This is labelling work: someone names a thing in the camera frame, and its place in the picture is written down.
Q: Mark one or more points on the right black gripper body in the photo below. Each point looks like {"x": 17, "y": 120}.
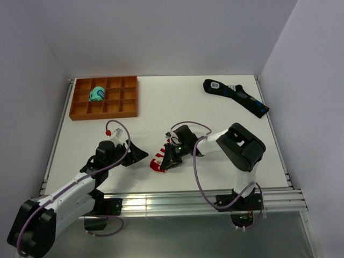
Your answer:
{"x": 182, "y": 148}

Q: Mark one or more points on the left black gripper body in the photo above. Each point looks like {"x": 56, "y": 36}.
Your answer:
{"x": 119, "y": 151}

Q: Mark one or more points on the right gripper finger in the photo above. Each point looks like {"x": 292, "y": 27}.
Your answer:
{"x": 168, "y": 159}
{"x": 176, "y": 160}

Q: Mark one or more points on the red white striped sock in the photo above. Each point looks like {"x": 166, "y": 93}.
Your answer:
{"x": 155, "y": 163}

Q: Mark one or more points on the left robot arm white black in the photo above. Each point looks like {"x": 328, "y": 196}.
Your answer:
{"x": 37, "y": 224}

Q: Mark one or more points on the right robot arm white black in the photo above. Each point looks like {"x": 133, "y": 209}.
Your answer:
{"x": 241, "y": 147}

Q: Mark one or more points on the orange compartment tray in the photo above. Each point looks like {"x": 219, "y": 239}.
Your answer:
{"x": 121, "y": 98}

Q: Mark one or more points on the rolled teal sock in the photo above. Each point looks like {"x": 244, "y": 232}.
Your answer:
{"x": 97, "y": 94}

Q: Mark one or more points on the black blue patterned sock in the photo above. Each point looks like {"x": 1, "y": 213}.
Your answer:
{"x": 236, "y": 93}

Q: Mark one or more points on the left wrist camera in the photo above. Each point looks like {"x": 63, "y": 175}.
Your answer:
{"x": 115, "y": 136}

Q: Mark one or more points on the aluminium table frame rail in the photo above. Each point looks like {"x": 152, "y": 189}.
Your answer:
{"x": 162, "y": 102}

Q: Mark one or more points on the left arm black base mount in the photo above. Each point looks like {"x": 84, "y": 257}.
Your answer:
{"x": 99, "y": 218}

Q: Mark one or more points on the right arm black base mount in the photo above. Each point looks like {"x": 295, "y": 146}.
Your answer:
{"x": 247, "y": 206}

